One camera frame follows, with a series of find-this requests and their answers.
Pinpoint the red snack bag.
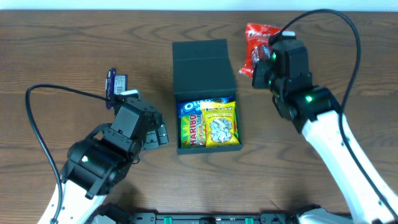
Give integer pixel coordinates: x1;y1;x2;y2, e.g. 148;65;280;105
239;23;281;78

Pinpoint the green Haribo worms bag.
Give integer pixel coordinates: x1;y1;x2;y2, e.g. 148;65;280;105
181;114;206;148

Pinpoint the blue Oreo cookie pack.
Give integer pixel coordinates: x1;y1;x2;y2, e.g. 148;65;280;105
177;96;232;118

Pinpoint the yellow seed snack bag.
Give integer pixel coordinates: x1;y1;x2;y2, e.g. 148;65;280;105
200;101;239;147

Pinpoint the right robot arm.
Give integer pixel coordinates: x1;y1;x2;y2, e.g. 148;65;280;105
252;39;397;223

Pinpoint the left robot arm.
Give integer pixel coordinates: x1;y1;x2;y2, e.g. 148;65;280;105
39;97;169;223

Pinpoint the small blue barcode box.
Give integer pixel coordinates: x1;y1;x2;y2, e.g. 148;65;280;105
114;75;127;95

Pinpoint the dark blue snack wrapper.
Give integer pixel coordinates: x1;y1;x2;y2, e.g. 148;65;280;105
105;68;116;110

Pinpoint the dark green open box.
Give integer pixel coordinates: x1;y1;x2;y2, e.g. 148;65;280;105
172;39;243;155

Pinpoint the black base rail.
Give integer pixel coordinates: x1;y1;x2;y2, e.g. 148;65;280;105
93;212;299;224

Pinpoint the black left cable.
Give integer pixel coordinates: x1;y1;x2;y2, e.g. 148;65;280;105
25;83;109;224

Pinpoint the black cable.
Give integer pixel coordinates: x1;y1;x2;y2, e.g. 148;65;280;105
25;83;109;224
269;8;398;218

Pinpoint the black right cable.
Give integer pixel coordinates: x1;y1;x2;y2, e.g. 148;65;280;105
269;8;398;218

